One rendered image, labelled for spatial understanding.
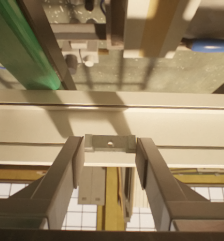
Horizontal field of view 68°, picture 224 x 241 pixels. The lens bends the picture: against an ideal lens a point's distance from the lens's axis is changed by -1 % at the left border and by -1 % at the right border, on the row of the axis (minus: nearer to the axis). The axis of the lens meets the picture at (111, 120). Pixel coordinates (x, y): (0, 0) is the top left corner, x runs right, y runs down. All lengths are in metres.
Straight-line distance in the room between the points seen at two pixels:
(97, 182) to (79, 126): 6.27
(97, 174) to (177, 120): 6.26
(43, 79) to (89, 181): 6.33
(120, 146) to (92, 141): 0.03
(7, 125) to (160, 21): 0.29
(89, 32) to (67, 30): 0.06
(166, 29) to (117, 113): 0.22
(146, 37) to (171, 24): 0.05
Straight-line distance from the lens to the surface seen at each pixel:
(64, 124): 0.19
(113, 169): 6.50
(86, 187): 6.49
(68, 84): 0.21
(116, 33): 0.49
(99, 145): 0.16
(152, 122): 0.19
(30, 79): 0.17
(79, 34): 0.54
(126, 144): 0.16
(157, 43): 0.38
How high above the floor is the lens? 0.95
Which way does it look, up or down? 18 degrees down
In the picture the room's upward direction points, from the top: 179 degrees counter-clockwise
